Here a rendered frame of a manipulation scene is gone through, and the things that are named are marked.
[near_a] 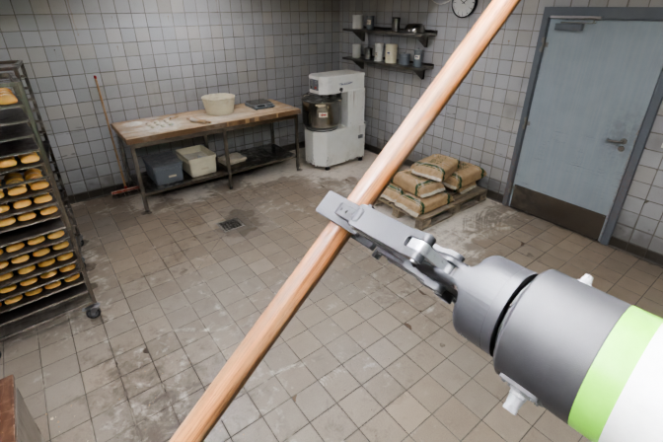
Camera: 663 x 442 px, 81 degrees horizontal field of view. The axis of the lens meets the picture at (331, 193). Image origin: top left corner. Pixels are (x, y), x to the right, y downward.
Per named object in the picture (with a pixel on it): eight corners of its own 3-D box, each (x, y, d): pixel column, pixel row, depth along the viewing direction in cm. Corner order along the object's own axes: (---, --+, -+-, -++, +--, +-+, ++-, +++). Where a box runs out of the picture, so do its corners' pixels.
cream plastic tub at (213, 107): (210, 118, 483) (208, 101, 474) (198, 111, 513) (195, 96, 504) (242, 112, 507) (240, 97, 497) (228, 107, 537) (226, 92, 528)
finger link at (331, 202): (357, 237, 41) (354, 234, 41) (318, 212, 46) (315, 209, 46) (374, 214, 42) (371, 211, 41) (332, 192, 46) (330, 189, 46)
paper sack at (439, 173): (441, 186, 415) (443, 172, 407) (409, 178, 434) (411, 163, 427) (462, 170, 459) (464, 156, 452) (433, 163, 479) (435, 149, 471)
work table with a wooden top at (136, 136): (144, 214, 447) (125, 139, 407) (127, 190, 503) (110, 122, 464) (302, 170, 567) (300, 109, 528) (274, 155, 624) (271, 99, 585)
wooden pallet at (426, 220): (421, 231, 414) (422, 219, 408) (370, 203, 471) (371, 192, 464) (485, 199, 480) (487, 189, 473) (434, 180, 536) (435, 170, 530)
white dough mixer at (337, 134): (318, 175, 550) (316, 80, 492) (295, 163, 592) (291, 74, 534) (366, 161, 601) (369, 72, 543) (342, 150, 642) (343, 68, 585)
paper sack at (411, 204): (416, 220, 410) (417, 206, 402) (393, 207, 437) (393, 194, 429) (455, 202, 441) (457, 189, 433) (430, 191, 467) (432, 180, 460)
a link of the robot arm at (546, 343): (637, 317, 30) (642, 275, 24) (562, 450, 29) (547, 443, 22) (557, 279, 35) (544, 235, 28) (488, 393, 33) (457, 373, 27)
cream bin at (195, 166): (191, 178, 483) (188, 160, 472) (178, 167, 517) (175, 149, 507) (219, 171, 503) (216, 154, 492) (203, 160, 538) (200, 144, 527)
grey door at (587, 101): (605, 247, 386) (694, 7, 292) (499, 205, 468) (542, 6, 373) (609, 244, 391) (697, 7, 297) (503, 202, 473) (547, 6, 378)
